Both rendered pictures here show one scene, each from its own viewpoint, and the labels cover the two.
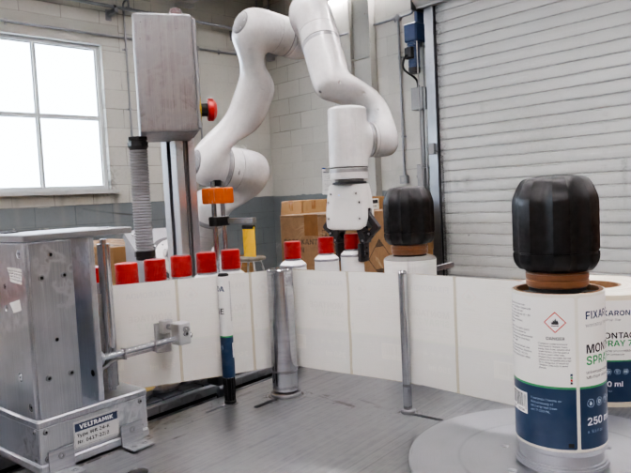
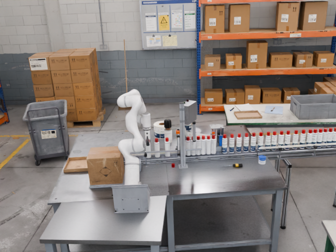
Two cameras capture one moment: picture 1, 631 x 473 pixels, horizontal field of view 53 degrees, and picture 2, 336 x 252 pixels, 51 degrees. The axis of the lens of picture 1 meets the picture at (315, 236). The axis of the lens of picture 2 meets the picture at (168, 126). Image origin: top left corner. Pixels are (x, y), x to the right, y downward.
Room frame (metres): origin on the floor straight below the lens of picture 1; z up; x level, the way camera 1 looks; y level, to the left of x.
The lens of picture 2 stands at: (3.40, 2.48, 2.54)
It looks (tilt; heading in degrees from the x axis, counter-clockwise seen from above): 22 degrees down; 228
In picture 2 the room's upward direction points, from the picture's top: 2 degrees counter-clockwise
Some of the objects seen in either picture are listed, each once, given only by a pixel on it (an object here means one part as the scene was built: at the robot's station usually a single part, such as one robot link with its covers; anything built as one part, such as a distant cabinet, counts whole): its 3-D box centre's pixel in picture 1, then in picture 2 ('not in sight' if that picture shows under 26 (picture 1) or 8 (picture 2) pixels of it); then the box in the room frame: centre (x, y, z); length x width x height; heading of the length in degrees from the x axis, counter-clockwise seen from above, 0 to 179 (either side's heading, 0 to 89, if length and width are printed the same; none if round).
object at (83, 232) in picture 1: (56, 233); (216, 126); (0.75, 0.31, 1.14); 0.14 x 0.11 x 0.01; 140
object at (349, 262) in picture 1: (353, 280); (148, 148); (1.37, -0.08, 0.98); 0.05 x 0.05 x 0.20
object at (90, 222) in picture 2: not in sight; (112, 206); (2.07, 0.28, 0.81); 0.90 x 0.90 x 0.04; 43
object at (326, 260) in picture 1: (328, 285); (157, 147); (1.30, -0.02, 0.98); 0.05 x 0.05 x 0.20
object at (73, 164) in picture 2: not in sight; (81, 164); (1.90, -0.52, 0.85); 0.30 x 0.26 x 0.04; 140
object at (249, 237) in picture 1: (249, 240); not in sight; (1.15, 0.12, 1.09); 0.03 x 0.01 x 0.06; 50
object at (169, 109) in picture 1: (165, 83); (188, 112); (1.11, 0.25, 1.38); 0.17 x 0.10 x 0.19; 15
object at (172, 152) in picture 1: (181, 205); (182, 135); (1.20, 0.25, 1.16); 0.04 x 0.04 x 0.67; 50
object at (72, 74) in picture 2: not in sight; (69, 87); (0.28, -3.81, 0.70); 1.20 x 0.82 x 1.39; 139
